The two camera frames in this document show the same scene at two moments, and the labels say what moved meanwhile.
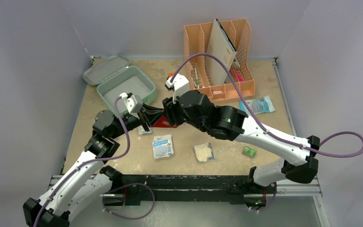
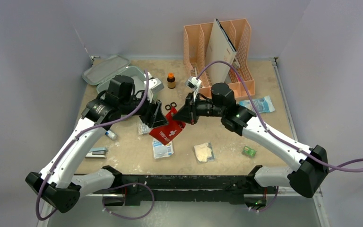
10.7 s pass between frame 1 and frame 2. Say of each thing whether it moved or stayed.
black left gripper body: moved
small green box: stayed
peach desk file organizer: stayed
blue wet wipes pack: stayed
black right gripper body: moved
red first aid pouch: moved
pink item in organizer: stayed
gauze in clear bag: stayed
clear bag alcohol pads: stayed
